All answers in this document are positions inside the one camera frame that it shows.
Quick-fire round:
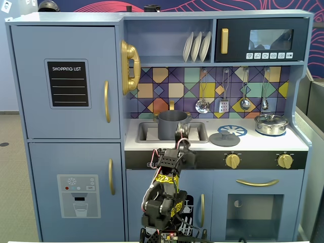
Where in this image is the white toy plate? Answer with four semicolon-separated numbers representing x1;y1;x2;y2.
199;31;212;62
182;31;195;63
190;31;203;63

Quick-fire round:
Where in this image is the fridge door with dispenser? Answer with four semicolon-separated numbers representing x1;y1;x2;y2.
28;142;126;242

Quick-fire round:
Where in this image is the gold oven handle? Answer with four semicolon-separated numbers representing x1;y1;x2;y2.
236;179;279;187

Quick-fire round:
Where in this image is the blue toy kitchen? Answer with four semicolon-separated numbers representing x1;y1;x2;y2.
5;9;314;242

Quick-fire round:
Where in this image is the gray pot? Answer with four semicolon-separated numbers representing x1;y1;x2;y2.
157;110;193;141

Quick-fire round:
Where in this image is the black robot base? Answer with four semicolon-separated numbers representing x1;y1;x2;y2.
139;226;209;243

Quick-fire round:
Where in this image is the black shopping list board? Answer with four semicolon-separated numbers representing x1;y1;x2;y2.
44;59;92;110

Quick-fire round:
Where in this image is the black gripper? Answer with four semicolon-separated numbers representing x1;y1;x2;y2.
174;123;197;169

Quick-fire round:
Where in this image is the blue oven door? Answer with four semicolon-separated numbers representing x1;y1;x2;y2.
213;170;304;242

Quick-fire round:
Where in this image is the metal ladle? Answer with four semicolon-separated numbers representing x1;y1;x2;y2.
239;67;251;111

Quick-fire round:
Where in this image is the metal whisk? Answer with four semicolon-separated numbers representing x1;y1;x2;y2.
260;67;271;111

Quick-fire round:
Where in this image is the gray pot lid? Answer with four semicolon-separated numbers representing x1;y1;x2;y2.
209;131;241;147

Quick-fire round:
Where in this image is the gray sink basin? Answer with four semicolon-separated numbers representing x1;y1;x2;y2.
136;121;210;144

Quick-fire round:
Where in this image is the tall fridge door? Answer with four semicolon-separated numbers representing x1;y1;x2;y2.
10;25;121;139

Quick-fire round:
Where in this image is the black dishes sticker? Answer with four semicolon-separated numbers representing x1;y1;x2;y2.
180;194;194;237

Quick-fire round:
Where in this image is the black toy microwave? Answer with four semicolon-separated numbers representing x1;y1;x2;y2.
214;17;310;63

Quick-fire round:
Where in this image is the gold faucet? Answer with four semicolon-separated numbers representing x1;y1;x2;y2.
152;100;193;122

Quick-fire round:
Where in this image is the black helmet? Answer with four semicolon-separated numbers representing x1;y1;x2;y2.
37;0;60;12

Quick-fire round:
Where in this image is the gold toy phone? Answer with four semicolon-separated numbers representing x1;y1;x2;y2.
119;39;141;96

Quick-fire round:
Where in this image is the long gold fridge handle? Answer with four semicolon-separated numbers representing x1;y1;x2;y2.
104;80;111;124

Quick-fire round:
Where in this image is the gold microwave handle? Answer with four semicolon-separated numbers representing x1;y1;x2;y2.
221;28;229;55

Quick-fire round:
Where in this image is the metal skimmer spoon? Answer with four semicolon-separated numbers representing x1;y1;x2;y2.
195;68;211;114

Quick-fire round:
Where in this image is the gold stove knob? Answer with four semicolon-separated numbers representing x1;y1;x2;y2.
277;153;294;169
225;153;241;169

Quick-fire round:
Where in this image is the red white servo cable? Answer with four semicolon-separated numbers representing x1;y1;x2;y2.
150;148;166;173

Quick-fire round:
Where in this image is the blue dishwasher door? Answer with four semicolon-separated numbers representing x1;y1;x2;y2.
126;170;214;242

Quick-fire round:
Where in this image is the colourful tile backsplash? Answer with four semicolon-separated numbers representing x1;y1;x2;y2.
130;66;290;119

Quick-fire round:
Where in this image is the short gold fridge handle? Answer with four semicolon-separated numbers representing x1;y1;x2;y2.
108;158;116;196

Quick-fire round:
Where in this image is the black control panel strip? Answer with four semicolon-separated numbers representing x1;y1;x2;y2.
124;149;309;171

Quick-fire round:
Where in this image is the steel pot with lid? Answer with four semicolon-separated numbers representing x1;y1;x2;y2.
254;113;290;136

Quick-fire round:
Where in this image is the metal slotted spatula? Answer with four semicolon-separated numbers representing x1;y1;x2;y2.
219;68;231;113

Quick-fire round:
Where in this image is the gold dishwasher handle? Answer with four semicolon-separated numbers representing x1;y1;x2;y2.
199;193;205;228

